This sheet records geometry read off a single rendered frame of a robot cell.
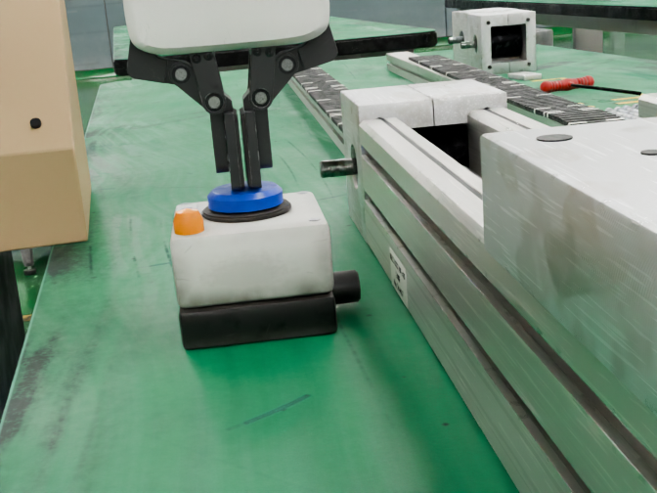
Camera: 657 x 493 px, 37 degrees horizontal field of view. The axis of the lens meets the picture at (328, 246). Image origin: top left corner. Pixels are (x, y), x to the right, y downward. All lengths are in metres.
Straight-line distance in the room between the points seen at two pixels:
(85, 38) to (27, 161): 10.92
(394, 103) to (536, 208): 0.38
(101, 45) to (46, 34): 10.84
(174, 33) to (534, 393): 0.26
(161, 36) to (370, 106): 0.20
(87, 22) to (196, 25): 11.17
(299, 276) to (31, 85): 0.35
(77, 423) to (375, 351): 0.14
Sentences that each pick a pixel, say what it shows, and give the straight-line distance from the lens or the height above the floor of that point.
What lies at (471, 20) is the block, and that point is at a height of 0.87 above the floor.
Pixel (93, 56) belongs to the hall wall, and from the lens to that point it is 11.67.
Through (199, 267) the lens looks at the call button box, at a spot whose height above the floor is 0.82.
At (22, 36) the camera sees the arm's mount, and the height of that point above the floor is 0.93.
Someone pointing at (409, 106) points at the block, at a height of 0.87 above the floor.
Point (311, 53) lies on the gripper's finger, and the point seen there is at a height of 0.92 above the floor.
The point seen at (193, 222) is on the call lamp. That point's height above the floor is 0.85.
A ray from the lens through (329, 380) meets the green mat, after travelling 0.45.
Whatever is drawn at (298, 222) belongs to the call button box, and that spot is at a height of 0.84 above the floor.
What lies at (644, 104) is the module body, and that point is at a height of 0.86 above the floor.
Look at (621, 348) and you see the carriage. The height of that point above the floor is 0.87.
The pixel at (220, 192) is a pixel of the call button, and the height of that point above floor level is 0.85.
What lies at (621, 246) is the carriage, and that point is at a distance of 0.22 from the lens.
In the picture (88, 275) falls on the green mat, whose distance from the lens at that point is 0.66.
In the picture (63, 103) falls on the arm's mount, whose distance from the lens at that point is 0.77.
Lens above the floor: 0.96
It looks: 16 degrees down
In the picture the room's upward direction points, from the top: 5 degrees counter-clockwise
